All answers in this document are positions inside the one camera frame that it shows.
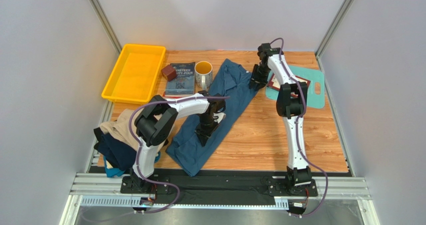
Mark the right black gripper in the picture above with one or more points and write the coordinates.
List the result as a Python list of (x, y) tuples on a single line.
[(257, 79)]

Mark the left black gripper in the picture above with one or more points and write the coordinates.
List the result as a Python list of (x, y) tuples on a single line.
[(203, 135)]

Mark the blue t-shirt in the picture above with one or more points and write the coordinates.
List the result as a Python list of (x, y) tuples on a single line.
[(191, 152)]

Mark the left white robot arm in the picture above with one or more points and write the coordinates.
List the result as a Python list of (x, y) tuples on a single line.
[(154, 123)]

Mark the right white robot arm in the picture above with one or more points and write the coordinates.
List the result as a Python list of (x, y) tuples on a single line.
[(291, 105)]

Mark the red paperback book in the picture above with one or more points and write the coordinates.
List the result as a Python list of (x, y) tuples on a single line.
[(272, 88)]

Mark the blue paperback book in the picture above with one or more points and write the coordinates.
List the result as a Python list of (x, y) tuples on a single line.
[(184, 83)]

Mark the white mug yellow inside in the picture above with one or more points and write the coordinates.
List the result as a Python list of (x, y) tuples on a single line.
[(203, 74)]

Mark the teal cutting board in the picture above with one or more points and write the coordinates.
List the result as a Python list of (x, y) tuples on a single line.
[(316, 90)]

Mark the brown wooden cube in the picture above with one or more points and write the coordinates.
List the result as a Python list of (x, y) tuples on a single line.
[(169, 72)]

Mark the beige t-shirt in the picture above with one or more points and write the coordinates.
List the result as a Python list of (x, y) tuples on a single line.
[(120, 131)]

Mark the yellow plastic bin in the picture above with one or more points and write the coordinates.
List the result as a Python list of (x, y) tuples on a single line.
[(134, 76)]

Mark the black mounting base plate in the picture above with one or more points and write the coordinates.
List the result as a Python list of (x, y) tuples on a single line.
[(215, 187)]

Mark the aluminium frame rail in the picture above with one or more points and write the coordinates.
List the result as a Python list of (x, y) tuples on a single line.
[(96, 199)]

